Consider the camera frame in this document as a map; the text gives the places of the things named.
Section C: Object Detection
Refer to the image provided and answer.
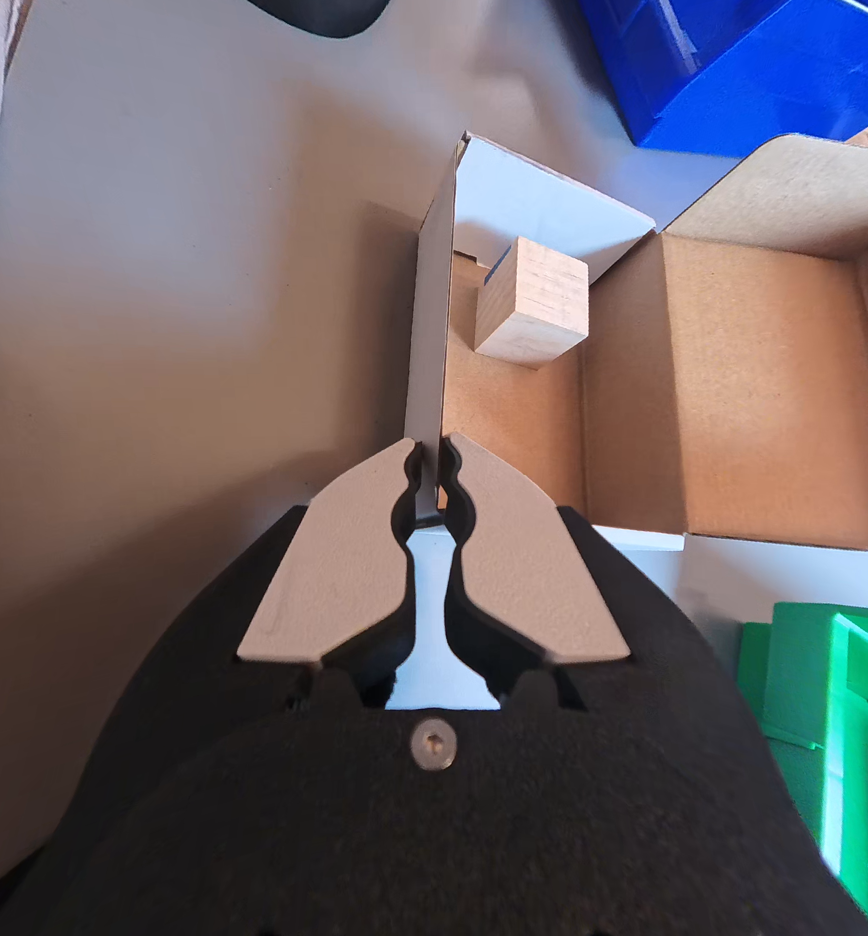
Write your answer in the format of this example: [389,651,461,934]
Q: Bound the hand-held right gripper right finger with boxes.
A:
[440,433,631,665]

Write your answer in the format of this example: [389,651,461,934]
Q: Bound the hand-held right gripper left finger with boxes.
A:
[237,437,417,667]

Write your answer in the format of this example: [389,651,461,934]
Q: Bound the cardboard box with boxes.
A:
[386,132,868,712]

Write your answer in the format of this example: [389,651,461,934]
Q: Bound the plain wooden cube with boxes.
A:
[474,236,590,372]

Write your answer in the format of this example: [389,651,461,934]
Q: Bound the green plastic bin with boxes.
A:
[737,601,868,936]

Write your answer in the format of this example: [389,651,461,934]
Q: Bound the blue plastic bin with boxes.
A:
[576,0,868,159]

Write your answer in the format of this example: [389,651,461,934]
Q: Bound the black object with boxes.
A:
[247,0,385,38]

